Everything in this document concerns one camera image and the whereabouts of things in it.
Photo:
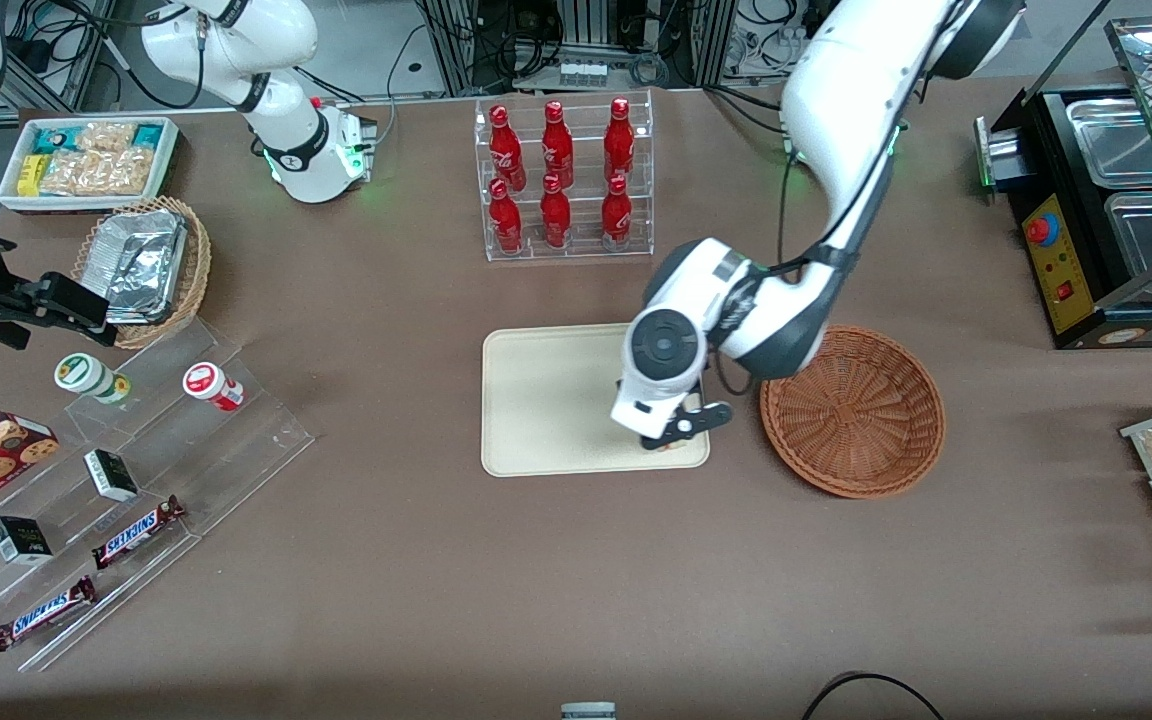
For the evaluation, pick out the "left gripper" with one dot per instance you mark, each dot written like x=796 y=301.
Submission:
x=650 y=443

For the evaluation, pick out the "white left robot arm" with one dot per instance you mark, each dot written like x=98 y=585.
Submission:
x=836 y=100

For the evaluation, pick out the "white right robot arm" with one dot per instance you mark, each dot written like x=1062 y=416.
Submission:
x=286 y=150

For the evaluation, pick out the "beige rectangular tray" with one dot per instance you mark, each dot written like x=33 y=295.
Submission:
x=546 y=400

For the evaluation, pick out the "tan wicker basket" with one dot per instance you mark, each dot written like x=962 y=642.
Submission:
x=194 y=275

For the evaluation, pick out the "brown round wicker basket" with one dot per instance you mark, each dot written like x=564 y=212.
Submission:
x=856 y=420

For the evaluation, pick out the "green lidded small bottle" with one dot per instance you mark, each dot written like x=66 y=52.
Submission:
x=86 y=376

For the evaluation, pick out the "stacked aluminium foil containers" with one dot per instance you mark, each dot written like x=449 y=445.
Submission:
x=141 y=260

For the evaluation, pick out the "yellow snack packet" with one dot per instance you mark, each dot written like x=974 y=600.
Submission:
x=31 y=175

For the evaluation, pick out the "large clear rice cracker bag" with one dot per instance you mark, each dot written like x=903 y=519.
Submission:
x=101 y=172

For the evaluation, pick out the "teal snack packet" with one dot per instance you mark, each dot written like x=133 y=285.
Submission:
x=147 y=136
x=54 y=139

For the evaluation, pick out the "small black box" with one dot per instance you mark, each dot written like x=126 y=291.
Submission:
x=21 y=540
x=111 y=474

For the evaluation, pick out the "red lidded small bottle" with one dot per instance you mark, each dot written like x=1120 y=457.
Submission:
x=211 y=385

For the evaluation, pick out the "small clear rice cracker bag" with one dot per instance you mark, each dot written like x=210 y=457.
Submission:
x=106 y=136

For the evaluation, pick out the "red cola bottle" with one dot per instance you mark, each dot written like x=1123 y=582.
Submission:
x=617 y=215
x=507 y=150
x=619 y=140
x=506 y=220
x=557 y=145
x=556 y=215

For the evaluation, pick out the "white snack bin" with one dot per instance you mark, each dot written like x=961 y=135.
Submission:
x=171 y=150

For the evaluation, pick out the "Snickers chocolate bar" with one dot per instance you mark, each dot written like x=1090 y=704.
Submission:
x=136 y=532
x=41 y=613

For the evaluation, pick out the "clear acrylic stepped display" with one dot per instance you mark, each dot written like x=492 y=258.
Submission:
x=236 y=450

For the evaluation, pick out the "clear acrylic bottle rack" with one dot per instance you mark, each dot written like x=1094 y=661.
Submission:
x=581 y=140

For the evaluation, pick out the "grey object at table edge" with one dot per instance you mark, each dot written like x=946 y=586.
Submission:
x=588 y=711

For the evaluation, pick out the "white power strip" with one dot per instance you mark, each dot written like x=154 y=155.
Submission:
x=583 y=73

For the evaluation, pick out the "black hot food display case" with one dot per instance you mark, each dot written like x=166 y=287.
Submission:
x=1066 y=270

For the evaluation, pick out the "aluminium frame rack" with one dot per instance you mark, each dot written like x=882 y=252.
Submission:
x=456 y=45

